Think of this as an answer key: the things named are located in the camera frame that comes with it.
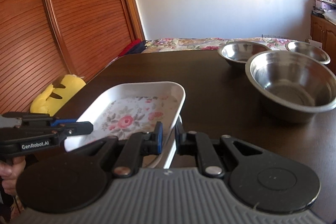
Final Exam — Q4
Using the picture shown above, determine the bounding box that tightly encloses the pile of boxes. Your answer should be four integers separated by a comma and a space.
312, 0, 336, 18

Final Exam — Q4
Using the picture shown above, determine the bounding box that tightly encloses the navy clothing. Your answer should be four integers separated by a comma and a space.
131, 40, 151, 54

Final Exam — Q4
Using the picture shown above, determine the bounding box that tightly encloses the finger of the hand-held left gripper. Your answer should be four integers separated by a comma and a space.
58, 121, 94, 139
49, 118, 78, 127

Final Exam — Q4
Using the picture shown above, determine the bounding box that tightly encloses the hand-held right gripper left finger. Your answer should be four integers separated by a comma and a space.
71, 121, 164, 179

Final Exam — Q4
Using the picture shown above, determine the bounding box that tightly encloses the large steel bowl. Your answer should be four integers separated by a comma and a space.
245, 51, 336, 123

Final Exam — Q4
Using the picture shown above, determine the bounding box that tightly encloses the medium steel bowl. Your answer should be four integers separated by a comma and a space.
218, 41, 271, 67

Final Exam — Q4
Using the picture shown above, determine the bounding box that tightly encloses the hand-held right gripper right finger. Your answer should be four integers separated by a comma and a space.
175, 119, 266, 179

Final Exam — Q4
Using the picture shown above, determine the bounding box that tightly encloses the yellow plush toy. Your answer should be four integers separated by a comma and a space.
30, 74, 87, 117

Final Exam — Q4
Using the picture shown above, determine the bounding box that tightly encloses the white box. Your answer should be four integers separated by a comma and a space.
308, 35, 323, 51

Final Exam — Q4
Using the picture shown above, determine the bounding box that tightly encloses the large floral square plate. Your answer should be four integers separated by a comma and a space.
64, 81, 186, 169

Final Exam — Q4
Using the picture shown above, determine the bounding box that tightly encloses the red cloth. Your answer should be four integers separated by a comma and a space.
119, 39, 141, 56

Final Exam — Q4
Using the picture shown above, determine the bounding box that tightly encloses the floral bedsheet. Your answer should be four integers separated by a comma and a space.
143, 37, 313, 53

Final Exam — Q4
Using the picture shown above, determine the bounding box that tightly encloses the person's left hand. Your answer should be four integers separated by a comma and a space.
0, 156, 27, 196

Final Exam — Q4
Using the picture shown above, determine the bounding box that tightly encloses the wooden slatted wardrobe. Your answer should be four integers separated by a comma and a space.
0, 0, 146, 115

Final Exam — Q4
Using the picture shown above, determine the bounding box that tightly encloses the small steel bowl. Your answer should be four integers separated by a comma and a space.
286, 42, 331, 65

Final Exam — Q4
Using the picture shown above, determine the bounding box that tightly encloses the wooden cabinet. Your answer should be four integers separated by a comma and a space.
310, 14, 336, 67

